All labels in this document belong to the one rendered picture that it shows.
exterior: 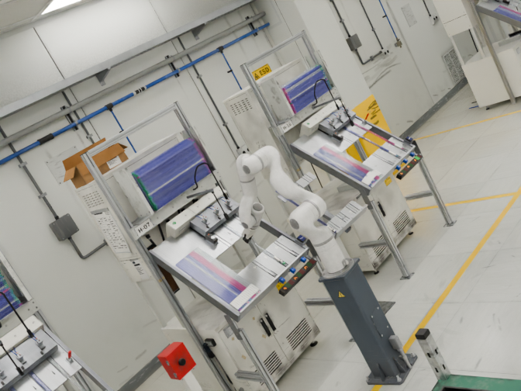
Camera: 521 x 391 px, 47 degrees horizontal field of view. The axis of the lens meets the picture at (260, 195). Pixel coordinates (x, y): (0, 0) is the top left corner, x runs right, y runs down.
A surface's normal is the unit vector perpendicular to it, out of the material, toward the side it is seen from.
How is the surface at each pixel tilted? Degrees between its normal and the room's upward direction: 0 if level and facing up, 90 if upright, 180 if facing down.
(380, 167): 45
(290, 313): 90
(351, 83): 90
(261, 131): 90
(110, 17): 90
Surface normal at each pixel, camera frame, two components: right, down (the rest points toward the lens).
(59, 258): 0.63, -0.15
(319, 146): 0.11, -0.72
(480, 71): -0.62, 0.49
